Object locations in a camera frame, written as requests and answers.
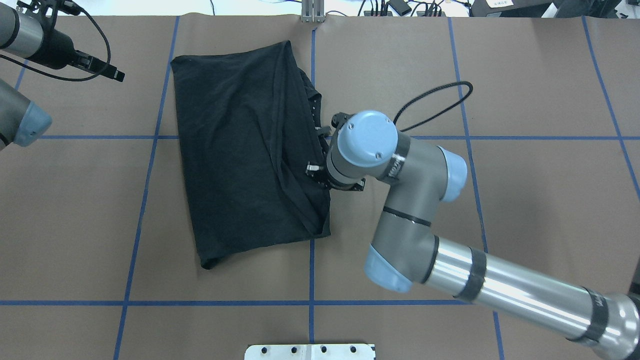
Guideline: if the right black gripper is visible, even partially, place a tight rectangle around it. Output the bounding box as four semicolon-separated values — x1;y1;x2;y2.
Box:
305;112;366;192

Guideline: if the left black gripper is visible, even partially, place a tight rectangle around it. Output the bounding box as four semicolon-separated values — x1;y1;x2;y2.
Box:
35;29;126;83

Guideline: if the black graphic t-shirt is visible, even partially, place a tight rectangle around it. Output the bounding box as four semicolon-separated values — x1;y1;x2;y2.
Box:
170;41;330;270

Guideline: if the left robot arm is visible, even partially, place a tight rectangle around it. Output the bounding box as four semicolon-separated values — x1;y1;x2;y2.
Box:
0;0;126;150

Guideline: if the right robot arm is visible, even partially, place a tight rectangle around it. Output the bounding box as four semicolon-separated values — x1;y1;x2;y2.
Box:
307;111;639;360

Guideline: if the orange black connector strip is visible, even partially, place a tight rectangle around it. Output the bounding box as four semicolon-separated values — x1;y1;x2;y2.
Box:
361;6;394;18

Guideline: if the black power adapter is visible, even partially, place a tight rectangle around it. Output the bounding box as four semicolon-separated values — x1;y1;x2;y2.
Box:
386;0;412;17

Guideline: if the black box with label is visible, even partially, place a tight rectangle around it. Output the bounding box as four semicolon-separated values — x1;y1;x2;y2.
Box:
469;0;564;18

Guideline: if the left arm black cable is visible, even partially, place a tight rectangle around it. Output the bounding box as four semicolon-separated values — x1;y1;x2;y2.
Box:
0;0;113;83

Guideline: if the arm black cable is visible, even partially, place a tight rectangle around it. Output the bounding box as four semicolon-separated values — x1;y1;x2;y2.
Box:
393;81;474;133
0;0;113;83

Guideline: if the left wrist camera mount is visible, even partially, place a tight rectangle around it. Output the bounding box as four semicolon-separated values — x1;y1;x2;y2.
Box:
16;0;85;19

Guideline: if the aluminium frame post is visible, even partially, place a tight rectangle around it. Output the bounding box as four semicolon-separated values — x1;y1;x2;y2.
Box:
300;0;326;23

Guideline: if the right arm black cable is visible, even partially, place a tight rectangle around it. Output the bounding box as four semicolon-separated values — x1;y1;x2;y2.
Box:
393;81;474;133

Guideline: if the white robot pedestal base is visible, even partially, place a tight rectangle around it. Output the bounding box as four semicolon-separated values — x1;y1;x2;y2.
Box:
244;342;377;360

